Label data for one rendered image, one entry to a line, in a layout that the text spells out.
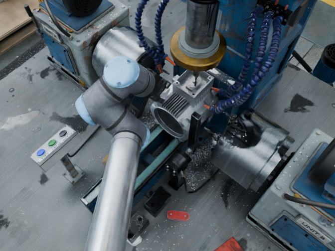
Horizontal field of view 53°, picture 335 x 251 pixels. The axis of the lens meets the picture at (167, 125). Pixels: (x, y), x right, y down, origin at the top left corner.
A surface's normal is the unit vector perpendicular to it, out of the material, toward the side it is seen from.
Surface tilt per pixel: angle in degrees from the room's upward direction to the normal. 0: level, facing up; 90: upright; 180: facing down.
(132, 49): 5
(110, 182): 25
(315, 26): 0
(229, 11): 90
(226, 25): 90
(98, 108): 57
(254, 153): 32
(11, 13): 0
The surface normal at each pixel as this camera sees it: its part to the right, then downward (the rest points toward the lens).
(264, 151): -0.23, -0.23
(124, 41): -0.02, -0.47
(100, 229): -0.24, -0.78
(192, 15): -0.70, 0.62
